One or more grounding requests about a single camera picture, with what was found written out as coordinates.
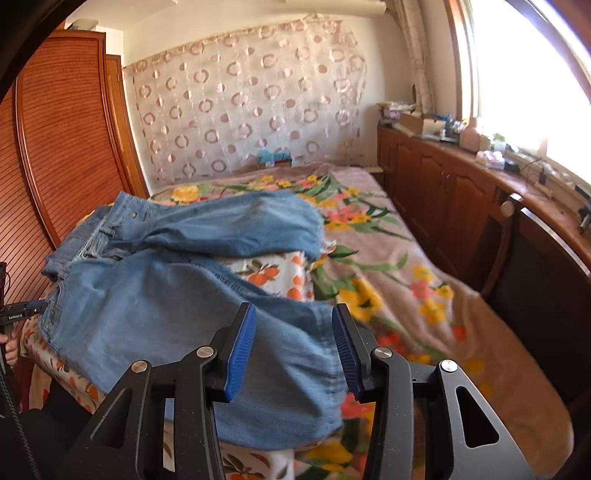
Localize beige bottle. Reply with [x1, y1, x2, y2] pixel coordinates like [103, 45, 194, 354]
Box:
[459, 117, 481, 151]

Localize person's dark clothing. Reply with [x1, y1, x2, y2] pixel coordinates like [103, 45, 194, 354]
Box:
[0, 378, 100, 480]

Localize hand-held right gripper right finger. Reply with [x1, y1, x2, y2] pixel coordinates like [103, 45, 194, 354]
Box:
[331, 302, 536, 480]

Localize light blue jeans pants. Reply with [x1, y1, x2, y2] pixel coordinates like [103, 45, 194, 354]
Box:
[39, 190, 348, 450]

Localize sheer circle-patterned curtain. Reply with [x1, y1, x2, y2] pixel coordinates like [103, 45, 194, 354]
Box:
[122, 18, 370, 186]

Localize wooden cabinet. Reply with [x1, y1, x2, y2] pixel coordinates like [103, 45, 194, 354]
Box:
[376, 124, 591, 264]

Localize beige patterned window curtain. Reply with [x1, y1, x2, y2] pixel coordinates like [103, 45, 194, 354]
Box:
[392, 0, 435, 114]

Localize window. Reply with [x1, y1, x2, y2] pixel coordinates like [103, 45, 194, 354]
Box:
[445, 0, 591, 185]

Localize orange print bedsheet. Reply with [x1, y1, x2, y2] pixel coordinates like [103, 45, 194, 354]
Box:
[18, 249, 319, 480]

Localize cardboard box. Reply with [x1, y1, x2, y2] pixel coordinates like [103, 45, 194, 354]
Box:
[399, 112, 446, 136]

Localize floral blanket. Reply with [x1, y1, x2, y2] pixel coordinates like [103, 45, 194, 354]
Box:
[150, 161, 575, 480]

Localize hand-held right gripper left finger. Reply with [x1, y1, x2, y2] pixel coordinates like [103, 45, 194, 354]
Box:
[60, 302, 257, 480]

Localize stack of papers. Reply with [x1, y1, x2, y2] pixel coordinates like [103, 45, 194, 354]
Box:
[376, 102, 416, 125]

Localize person's left hand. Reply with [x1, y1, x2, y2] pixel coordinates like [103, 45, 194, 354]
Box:
[0, 335, 21, 370]

